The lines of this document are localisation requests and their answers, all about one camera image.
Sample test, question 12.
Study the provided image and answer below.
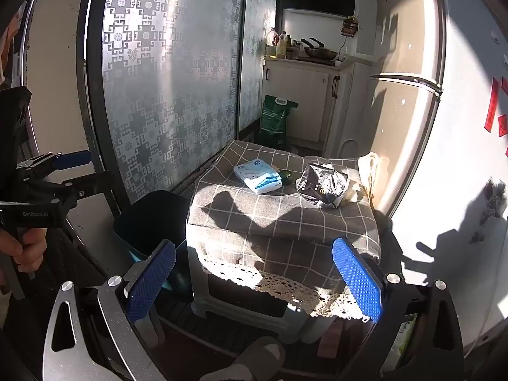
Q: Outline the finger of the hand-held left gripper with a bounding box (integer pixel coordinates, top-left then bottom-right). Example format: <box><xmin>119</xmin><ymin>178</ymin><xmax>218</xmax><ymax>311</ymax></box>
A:
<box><xmin>36</xmin><ymin>170</ymin><xmax>114</xmax><ymax>207</ymax></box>
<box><xmin>17</xmin><ymin>150</ymin><xmax>93</xmax><ymax>179</ymax></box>

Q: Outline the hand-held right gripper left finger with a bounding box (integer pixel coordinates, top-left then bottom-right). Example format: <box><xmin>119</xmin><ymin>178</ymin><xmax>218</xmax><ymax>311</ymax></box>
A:
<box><xmin>42</xmin><ymin>239</ymin><xmax>177</xmax><ymax>381</ymax></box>

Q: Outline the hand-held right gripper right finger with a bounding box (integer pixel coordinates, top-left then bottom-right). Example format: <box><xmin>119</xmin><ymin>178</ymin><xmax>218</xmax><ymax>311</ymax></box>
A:
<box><xmin>332</xmin><ymin>237</ymin><xmax>467</xmax><ymax>381</ymax></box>

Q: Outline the dark teal trash bin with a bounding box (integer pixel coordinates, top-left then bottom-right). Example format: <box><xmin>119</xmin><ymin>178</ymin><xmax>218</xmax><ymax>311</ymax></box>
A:
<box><xmin>112</xmin><ymin>190</ymin><xmax>196</xmax><ymax>298</ymax></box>

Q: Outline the silver snack bag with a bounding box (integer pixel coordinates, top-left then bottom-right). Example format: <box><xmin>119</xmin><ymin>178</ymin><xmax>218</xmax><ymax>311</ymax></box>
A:
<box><xmin>296</xmin><ymin>163</ymin><xmax>351</xmax><ymax>209</ymax></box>

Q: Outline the blue and white tissue pack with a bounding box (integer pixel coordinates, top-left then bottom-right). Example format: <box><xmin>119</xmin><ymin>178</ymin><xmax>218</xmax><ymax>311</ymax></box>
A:
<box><xmin>233</xmin><ymin>159</ymin><xmax>283</xmax><ymax>196</ymax></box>

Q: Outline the person's left hand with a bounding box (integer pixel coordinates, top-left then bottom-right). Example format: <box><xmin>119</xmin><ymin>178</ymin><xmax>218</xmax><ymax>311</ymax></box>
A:
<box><xmin>0</xmin><ymin>225</ymin><xmax>49</xmax><ymax>274</ymax></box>

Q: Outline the pale plastic stool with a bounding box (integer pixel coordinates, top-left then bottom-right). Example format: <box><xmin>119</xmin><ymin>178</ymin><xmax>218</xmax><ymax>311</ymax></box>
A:
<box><xmin>186</xmin><ymin>246</ymin><xmax>330</xmax><ymax>344</ymax></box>

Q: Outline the grey checked tablecloth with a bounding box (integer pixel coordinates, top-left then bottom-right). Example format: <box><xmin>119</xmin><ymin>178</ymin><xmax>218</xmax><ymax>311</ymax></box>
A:
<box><xmin>186</xmin><ymin>140</ymin><xmax>382</xmax><ymax>271</ymax></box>

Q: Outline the patterned glass sliding door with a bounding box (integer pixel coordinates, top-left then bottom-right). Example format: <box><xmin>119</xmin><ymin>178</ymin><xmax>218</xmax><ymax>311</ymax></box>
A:
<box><xmin>77</xmin><ymin>0</ymin><xmax>278</xmax><ymax>207</ymax></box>

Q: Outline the grey slipper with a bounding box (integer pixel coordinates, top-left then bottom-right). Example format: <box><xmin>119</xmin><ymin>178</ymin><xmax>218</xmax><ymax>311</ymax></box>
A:
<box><xmin>200</xmin><ymin>337</ymin><xmax>286</xmax><ymax>381</ymax></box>

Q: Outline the white refrigerator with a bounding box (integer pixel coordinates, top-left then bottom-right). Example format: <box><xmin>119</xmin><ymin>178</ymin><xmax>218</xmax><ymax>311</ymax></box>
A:
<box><xmin>355</xmin><ymin>0</ymin><xmax>508</xmax><ymax>350</ymax></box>

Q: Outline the double-door white kitchen cabinet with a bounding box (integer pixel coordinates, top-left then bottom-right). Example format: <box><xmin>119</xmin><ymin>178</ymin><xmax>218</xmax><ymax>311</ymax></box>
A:
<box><xmin>323</xmin><ymin>60</ymin><xmax>374</xmax><ymax>159</ymax></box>

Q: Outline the green rice bag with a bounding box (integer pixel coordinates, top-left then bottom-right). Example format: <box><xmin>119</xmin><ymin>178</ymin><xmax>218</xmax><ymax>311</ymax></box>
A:
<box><xmin>257</xmin><ymin>94</ymin><xmax>298</xmax><ymax>147</ymax></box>

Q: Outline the single-door white kitchen cabinet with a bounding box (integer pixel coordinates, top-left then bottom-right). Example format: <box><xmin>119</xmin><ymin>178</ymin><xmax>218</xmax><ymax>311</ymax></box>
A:
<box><xmin>262</xmin><ymin>58</ymin><xmax>332</xmax><ymax>144</ymax></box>

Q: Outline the long red paper sticker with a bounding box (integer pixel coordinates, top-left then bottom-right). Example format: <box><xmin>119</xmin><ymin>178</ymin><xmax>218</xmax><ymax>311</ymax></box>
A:
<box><xmin>485</xmin><ymin>77</ymin><xmax>501</xmax><ymax>131</ymax></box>

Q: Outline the dark wok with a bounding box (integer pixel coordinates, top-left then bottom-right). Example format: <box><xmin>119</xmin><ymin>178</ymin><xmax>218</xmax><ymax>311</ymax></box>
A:
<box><xmin>300</xmin><ymin>38</ymin><xmax>339</xmax><ymax>61</ymax></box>

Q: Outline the wall spice rack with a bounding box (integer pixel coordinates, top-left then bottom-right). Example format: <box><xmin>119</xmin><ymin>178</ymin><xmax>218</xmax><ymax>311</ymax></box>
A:
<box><xmin>340</xmin><ymin>15</ymin><xmax>360</xmax><ymax>37</ymax></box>

